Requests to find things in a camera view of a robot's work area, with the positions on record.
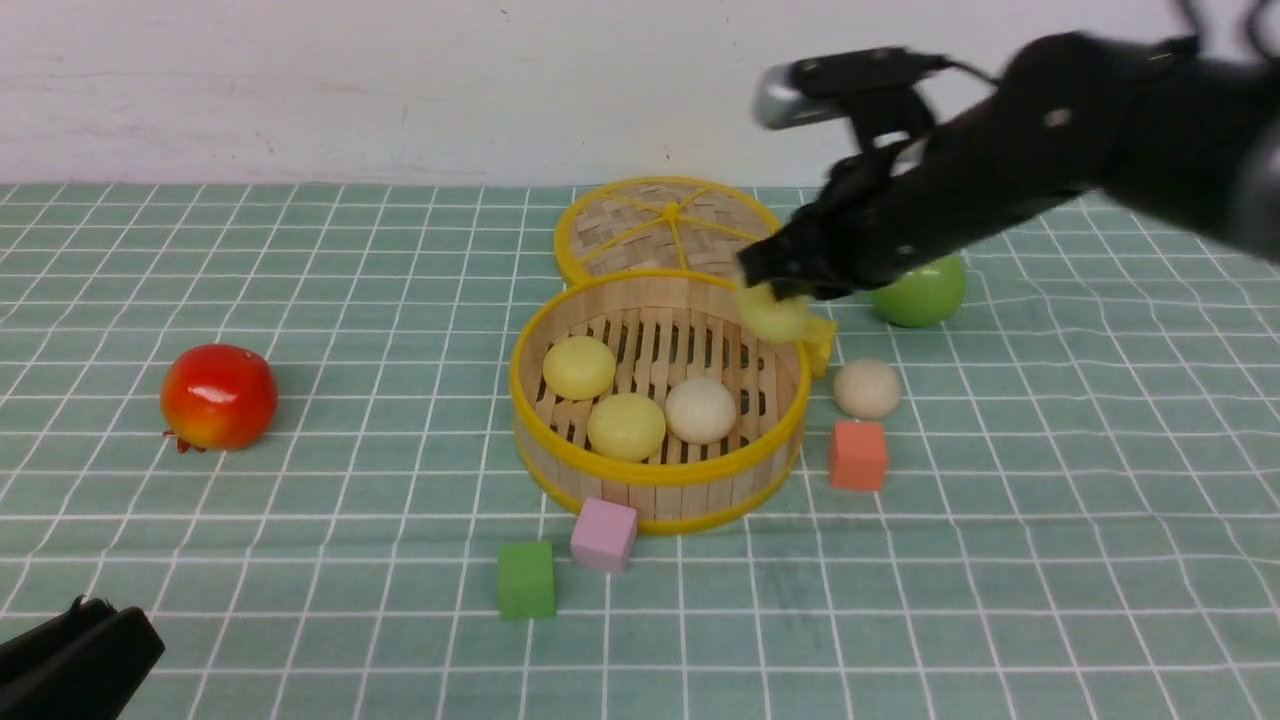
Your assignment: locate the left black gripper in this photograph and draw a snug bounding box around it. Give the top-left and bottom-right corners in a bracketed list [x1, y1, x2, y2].
[1, 594, 166, 719]

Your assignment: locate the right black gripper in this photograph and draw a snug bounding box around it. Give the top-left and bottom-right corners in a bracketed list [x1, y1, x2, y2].
[739, 120, 1082, 299]

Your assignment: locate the yellow bun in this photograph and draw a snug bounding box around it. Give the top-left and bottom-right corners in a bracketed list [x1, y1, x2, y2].
[588, 393, 667, 462]
[733, 283, 812, 345]
[541, 334, 616, 401]

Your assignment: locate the white bun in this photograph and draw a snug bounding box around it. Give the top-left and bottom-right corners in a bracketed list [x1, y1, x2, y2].
[664, 377, 739, 445]
[832, 357, 902, 421]

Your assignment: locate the white bun front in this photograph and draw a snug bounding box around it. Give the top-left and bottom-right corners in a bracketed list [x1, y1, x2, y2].
[664, 377, 739, 445]

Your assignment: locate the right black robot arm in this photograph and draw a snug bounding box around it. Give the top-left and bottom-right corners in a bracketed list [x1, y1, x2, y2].
[739, 32, 1277, 300]

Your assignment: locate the woven bamboo steamer lid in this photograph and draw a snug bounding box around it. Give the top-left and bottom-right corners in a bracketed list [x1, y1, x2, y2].
[553, 176, 781, 284]

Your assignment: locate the bamboo steamer tray yellow rim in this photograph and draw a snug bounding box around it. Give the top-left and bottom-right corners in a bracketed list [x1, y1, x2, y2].
[508, 269, 814, 536]

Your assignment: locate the green apple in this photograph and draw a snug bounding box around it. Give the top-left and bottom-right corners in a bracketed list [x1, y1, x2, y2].
[870, 254, 968, 328]

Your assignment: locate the yellow foam cube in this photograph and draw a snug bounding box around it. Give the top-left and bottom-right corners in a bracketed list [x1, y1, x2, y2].
[800, 314, 837, 378]

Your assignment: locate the orange foam cube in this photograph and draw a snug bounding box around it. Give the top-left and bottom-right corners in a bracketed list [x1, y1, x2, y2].
[828, 420, 890, 493]

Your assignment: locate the red pomegranate fruit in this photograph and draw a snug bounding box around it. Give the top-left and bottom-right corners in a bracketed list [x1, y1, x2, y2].
[159, 343, 279, 454]

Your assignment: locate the green checkered tablecloth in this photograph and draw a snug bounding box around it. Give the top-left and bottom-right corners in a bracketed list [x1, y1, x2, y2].
[1, 184, 1279, 719]

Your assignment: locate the pink foam cube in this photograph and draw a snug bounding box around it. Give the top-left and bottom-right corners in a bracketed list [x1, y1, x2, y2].
[570, 498, 637, 574]

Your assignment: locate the green foam cube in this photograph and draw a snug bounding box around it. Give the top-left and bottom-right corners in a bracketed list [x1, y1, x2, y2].
[497, 541, 557, 621]

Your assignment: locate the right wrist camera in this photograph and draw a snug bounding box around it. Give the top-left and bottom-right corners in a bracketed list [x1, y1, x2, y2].
[751, 46, 951, 151]

